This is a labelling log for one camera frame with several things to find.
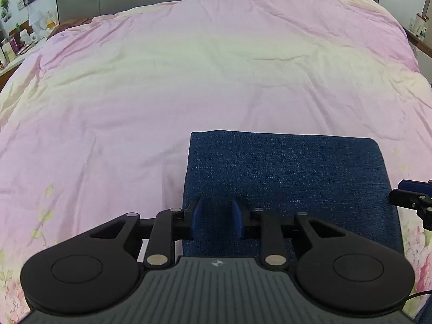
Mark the blue denim pants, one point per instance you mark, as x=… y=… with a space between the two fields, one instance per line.
x=287 y=175

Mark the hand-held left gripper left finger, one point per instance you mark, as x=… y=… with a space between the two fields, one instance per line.
x=196 y=217

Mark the purple bottle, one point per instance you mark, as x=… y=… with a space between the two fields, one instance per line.
x=14 y=44

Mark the wooden nightstand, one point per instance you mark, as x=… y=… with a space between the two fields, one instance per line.
x=420 y=40

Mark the white bottle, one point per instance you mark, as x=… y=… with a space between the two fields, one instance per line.
x=419 y=23

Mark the pink floral duvet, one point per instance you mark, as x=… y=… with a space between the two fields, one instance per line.
x=168 y=84

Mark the green potted plant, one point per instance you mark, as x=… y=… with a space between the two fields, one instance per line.
x=4 y=5

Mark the wooden bedside table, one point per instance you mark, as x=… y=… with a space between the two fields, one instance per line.
x=15 y=62

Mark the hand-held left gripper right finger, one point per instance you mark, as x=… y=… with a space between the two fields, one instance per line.
x=236 y=218

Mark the brown pillow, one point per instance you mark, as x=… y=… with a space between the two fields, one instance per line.
x=72 y=24

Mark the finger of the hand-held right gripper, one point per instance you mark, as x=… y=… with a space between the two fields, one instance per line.
x=410 y=195

